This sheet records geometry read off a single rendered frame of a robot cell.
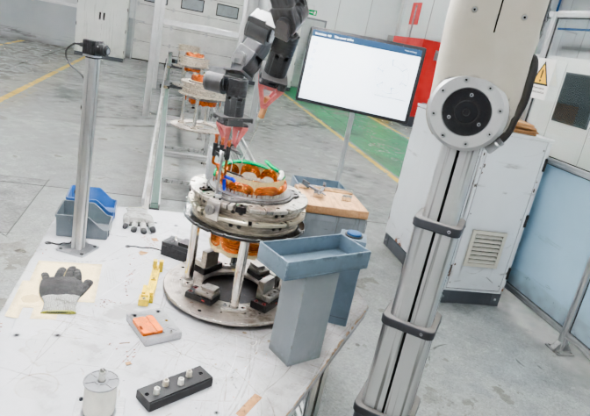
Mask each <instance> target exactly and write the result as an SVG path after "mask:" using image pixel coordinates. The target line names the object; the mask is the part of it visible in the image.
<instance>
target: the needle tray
mask: <svg viewBox="0 0 590 416"><path fill-rule="evenodd" d="M370 257H371V251H370V250H369V249H367V248H365V247H363V246H361V245H360V244H358V243H357V242H355V241H353V240H352V239H350V238H349V237H347V236H345V235H344V234H342V233H339V234H330V235H321V236H312V237H303V238H294V239H285V240H267V241H260V245H259V250H258V255H257V260H258V261H259V262H260V263H262V264H263V265H264V266H265V267H267V268H268V269H269V270H271V271H272V272H273V273H274V274H276V275H277V276H278V277H280V278H281V279H282V280H283V281H282V285H281V290H280V294H279V299H278V303H277V310H276V315H275V319H274V324H273V328H272V333H271V337H270V345H269V349H270V350H271V351H272V352H273V353H274V354H275V355H276V356H277V357H278V358H279V359H280V360H281V361H282V362H283V363H284V364H285V365H286V366H287V367H289V366H292V365H295V364H298V363H302V362H307V361H310V360H313V359H316V358H320V352H321V349H322V345H323V341H324V337H325V333H326V330H327V323H328V319H329V315H330V312H331V308H332V303H333V300H334V296H335V289H336V285H337V282H338V278H339V275H340V272H345V271H351V270H357V269H367V268H368V264H369V260H370Z"/></svg>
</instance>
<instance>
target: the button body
mask: <svg viewBox="0 0 590 416"><path fill-rule="evenodd" d="M362 236H363V238H362V239H361V240H355V239H352V240H353V241H355V242H357V243H358V244H360V245H361V246H363V247H366V241H367V234H364V233H362ZM350 239H351V238H350ZM359 272H360V269H357V270H351V271H345V272H340V275H339V278H338V282H337V285H336V289H335V296H334V300H333V303H332V308H331V312H330V315H329V319H328V323H332V324H336V325H339V326H346V325H347V321H348V317H349V311H350V307H351V304H352V300H353V297H354V293H355V289H356V283H357V279H358V276H359Z"/></svg>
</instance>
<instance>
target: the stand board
mask: <svg viewBox="0 0 590 416"><path fill-rule="evenodd" d="M294 188H296V189H297V190H299V191H301V194H304V195H305V196H306V197H307V200H308V203H307V207H306V209H305V210H306V212H310V213H318V214H325V215H332V216H339V217H346V218H353V219H368V217H369V212H368V211H367V210H366V209H365V207H364V206H363V205H362V204H361V203H360V202H359V200H358V199H357V198H356V197H355V196H354V195H349V194H342V193H335V192H329V191H323V192H324V193H325V194H326V196H325V195H323V198H319V197H313V192H314V190H309V189H303V188H299V184H295V186H294ZM342 195H349V196H352V198H351V202H347V201H342Z"/></svg>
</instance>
